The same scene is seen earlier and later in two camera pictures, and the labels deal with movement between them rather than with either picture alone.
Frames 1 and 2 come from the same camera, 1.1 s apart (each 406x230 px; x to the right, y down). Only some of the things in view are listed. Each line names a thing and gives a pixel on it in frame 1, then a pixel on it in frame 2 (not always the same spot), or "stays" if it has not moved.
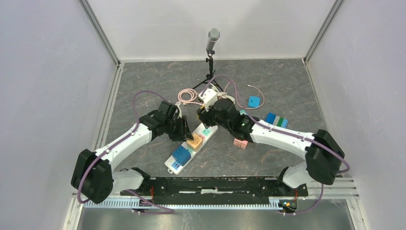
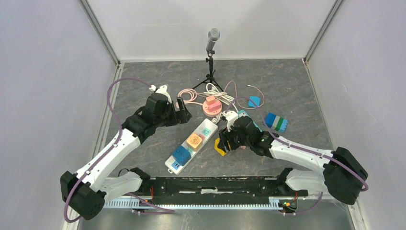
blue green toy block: [276, 120] stays
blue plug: [253, 101] stays
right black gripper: [204, 115] to [225, 135]
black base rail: [215, 188] stays
